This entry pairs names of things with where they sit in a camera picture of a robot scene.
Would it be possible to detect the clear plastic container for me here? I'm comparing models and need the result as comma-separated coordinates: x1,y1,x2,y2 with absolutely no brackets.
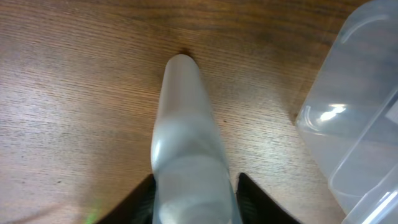
296,1,397,223

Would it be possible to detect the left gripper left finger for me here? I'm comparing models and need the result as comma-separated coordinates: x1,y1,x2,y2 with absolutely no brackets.
96,174,156,224

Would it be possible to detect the white calamine lotion bottle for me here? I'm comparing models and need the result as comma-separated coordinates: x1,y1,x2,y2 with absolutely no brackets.
150,54,242,224

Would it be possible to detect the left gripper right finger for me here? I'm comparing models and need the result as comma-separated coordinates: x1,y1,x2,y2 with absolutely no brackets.
236,172,300,224

